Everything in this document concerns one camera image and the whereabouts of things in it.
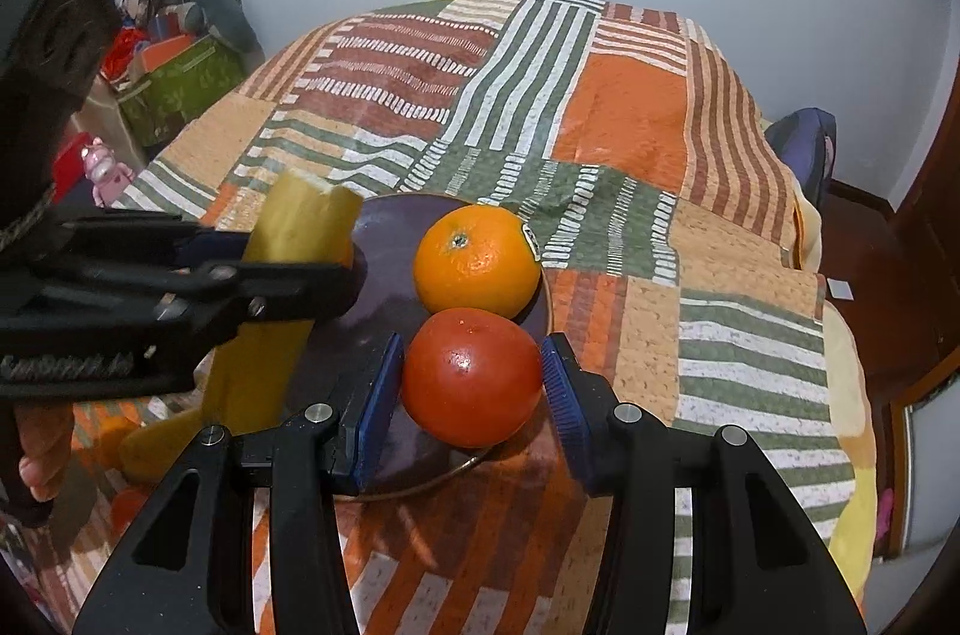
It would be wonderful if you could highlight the patchwork striped tablecloth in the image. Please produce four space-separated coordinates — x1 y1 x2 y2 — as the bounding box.
22 0 880 635

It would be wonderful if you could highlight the blue chair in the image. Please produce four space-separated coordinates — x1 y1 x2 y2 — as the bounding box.
765 108 838 212

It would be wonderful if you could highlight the orange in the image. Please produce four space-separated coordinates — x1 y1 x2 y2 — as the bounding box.
413 204 542 320

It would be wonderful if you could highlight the pink toy figure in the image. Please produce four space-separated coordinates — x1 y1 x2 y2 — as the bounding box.
81 139 137 209

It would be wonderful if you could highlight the orange box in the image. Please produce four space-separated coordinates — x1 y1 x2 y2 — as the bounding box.
135 34 200 77

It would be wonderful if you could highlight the wooden door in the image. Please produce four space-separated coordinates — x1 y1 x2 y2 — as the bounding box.
885 65 960 381

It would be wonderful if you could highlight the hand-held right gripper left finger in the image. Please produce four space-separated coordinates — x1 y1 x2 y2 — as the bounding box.
73 332 407 635

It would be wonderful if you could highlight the red tomato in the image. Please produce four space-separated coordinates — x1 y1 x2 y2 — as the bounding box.
400 307 545 450

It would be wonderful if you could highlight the dark purple plate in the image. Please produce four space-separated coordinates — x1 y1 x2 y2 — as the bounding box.
281 192 556 502

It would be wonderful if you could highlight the yellow blanket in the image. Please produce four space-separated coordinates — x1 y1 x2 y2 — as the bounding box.
761 110 880 565

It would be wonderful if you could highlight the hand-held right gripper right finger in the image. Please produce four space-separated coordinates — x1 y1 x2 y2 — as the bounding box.
540 333 869 635

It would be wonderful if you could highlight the yellow banana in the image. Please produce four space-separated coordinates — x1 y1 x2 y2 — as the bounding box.
118 168 362 487

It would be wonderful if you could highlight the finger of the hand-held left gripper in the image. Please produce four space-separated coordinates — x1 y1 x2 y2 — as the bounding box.
54 215 254 270
34 258 370 353

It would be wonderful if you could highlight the green patterned box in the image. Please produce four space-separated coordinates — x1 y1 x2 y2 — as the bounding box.
116 39 248 149

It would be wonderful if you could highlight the person's left hand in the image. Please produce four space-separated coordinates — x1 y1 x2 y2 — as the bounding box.
19 406 76 505

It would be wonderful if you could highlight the grey plush pillow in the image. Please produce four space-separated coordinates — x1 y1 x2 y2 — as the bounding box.
161 0 260 53

